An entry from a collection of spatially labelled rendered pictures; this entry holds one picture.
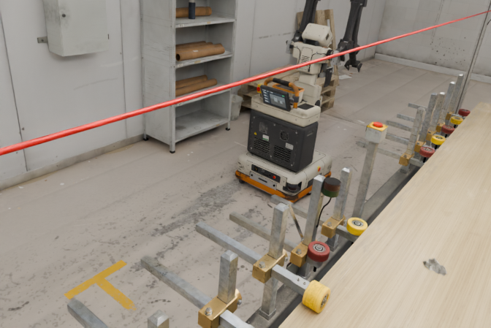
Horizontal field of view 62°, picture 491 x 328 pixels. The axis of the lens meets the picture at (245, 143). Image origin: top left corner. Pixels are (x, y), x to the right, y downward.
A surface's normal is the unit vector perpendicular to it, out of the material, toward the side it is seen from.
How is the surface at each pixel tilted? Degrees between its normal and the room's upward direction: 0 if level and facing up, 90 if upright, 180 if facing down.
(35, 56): 90
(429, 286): 0
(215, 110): 90
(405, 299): 0
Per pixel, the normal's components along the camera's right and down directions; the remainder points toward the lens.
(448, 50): -0.62, 0.29
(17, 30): 0.79, 0.32
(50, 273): 0.07, -0.90
